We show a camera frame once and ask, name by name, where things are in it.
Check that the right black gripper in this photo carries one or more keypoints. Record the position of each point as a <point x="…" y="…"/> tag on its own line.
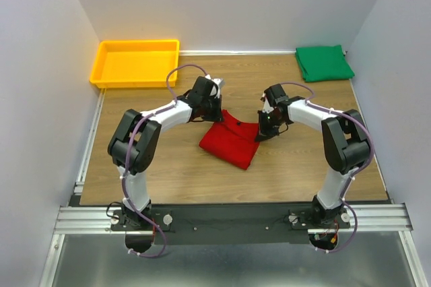
<point x="263" y="133"/>

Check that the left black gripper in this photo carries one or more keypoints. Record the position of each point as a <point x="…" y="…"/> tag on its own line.
<point x="217" y="115"/>

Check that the red t shirt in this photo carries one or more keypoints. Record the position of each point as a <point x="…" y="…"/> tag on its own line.
<point x="232" y="141"/>

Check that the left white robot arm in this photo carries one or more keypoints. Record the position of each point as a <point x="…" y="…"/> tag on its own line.
<point x="135" y="140"/>

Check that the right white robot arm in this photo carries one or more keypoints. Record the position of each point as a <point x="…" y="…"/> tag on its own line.
<point x="348" y="147"/>

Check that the yellow plastic tray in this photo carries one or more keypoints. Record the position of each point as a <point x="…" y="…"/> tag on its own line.
<point x="135" y="64"/>

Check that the folded green t shirt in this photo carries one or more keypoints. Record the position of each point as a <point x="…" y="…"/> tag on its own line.
<point x="323" y="63"/>

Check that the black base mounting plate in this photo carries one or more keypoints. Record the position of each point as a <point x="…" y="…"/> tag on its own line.
<point x="225" y="224"/>

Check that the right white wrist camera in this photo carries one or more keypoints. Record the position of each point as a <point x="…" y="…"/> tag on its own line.
<point x="267" y="108"/>

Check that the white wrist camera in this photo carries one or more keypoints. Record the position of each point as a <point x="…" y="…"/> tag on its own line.
<point x="216" y="86"/>
<point x="267" y="108"/>

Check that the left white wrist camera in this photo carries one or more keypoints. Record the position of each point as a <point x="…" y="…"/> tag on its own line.
<point x="216" y="86"/>

